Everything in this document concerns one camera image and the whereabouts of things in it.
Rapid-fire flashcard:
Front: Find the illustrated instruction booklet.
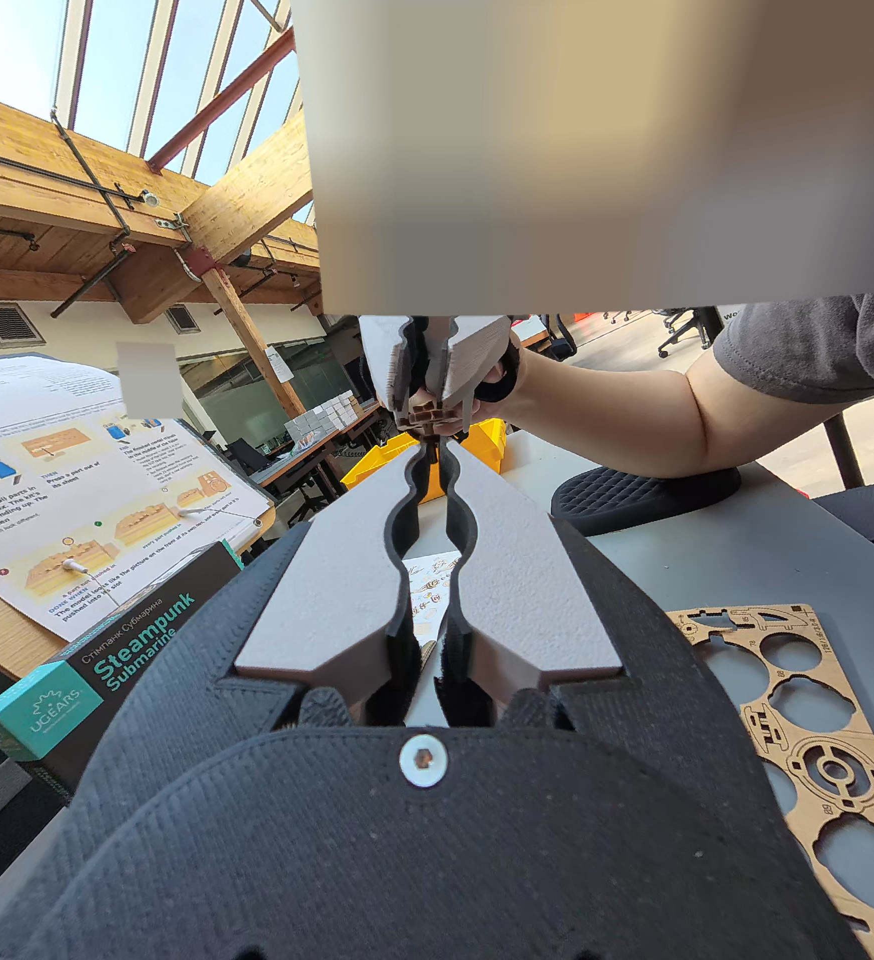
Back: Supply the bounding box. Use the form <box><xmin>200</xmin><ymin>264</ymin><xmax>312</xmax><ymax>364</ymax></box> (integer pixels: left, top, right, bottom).
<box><xmin>402</xmin><ymin>550</ymin><xmax>462</xmax><ymax>648</ymax></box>

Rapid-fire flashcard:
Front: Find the long wooden desk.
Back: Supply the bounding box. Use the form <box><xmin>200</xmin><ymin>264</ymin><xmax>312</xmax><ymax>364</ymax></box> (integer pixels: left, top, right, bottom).
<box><xmin>249</xmin><ymin>401</ymin><xmax>387</xmax><ymax>519</ymax></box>

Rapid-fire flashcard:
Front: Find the black office chair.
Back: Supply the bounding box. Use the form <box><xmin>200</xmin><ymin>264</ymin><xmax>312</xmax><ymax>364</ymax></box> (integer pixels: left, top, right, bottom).
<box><xmin>657</xmin><ymin>306</ymin><xmax>724</xmax><ymax>359</ymax></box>

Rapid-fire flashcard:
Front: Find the wooden pillar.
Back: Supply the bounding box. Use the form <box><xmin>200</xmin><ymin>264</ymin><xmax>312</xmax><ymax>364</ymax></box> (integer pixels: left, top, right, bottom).
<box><xmin>200</xmin><ymin>265</ymin><xmax>309</xmax><ymax>423</ymax></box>

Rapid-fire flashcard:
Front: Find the small wooden model part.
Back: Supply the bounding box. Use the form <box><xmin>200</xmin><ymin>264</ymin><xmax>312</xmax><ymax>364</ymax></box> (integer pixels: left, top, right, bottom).
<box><xmin>395</xmin><ymin>397</ymin><xmax>472</xmax><ymax>445</ymax></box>

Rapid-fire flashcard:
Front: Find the black padded wrist rest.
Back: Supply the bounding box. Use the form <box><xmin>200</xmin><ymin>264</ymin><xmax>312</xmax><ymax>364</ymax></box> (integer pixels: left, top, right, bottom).
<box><xmin>551</xmin><ymin>464</ymin><xmax>743</xmax><ymax>538</ymax></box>

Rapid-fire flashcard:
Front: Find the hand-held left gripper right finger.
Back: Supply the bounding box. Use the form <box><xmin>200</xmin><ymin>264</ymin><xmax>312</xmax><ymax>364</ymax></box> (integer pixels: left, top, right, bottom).
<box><xmin>438</xmin><ymin>438</ymin><xmax>625</xmax><ymax>729</ymax></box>

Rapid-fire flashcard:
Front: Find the person's right forearm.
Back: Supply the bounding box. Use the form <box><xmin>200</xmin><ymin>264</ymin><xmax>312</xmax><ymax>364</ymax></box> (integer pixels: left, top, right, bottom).
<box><xmin>523</xmin><ymin>345</ymin><xmax>747</xmax><ymax>481</ymax></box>

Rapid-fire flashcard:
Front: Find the large wall vent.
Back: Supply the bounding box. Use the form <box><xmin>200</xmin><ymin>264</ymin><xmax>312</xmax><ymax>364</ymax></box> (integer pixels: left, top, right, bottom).
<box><xmin>0</xmin><ymin>301</ymin><xmax>48</xmax><ymax>349</ymax></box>

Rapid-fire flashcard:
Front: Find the black and teal kit box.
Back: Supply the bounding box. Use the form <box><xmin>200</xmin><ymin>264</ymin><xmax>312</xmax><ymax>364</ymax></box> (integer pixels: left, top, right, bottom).
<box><xmin>0</xmin><ymin>539</ymin><xmax>243</xmax><ymax>790</ymax></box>

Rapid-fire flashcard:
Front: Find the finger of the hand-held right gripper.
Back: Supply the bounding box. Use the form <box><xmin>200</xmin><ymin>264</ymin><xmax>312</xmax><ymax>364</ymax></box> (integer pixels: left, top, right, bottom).
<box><xmin>440</xmin><ymin>315</ymin><xmax>514</xmax><ymax>423</ymax></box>
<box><xmin>358</xmin><ymin>315</ymin><xmax>430</xmax><ymax>415</ymax></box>

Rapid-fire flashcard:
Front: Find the person's right hand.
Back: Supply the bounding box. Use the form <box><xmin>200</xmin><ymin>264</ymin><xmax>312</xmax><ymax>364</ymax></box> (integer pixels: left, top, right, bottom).
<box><xmin>413</xmin><ymin>346</ymin><xmax>541</xmax><ymax>438</ymax></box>

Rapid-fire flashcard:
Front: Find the large printed instruction sheet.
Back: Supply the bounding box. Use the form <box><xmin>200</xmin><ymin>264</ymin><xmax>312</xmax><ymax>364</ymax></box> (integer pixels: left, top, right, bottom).
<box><xmin>0</xmin><ymin>352</ymin><xmax>276</xmax><ymax>643</ymax></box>

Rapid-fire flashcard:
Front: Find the laser-cut wooden parts sheet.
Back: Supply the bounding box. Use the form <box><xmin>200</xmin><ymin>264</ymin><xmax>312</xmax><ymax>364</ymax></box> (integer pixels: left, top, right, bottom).
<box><xmin>665</xmin><ymin>603</ymin><xmax>874</xmax><ymax>960</ymax></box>

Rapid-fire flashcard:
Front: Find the yellow plastic bin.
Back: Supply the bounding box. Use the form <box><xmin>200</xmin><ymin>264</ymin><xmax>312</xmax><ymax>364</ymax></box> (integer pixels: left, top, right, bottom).
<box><xmin>340</xmin><ymin>417</ymin><xmax>508</xmax><ymax>506</ymax></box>

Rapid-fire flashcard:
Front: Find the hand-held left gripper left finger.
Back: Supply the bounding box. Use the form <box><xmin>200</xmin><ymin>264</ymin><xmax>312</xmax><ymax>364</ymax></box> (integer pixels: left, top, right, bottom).
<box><xmin>234</xmin><ymin>442</ymin><xmax>438</xmax><ymax>727</ymax></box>

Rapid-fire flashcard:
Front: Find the stack of small white boxes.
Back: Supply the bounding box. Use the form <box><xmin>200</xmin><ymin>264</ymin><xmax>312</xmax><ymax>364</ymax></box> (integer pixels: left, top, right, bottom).
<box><xmin>284</xmin><ymin>390</ymin><xmax>379</xmax><ymax>453</ymax></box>

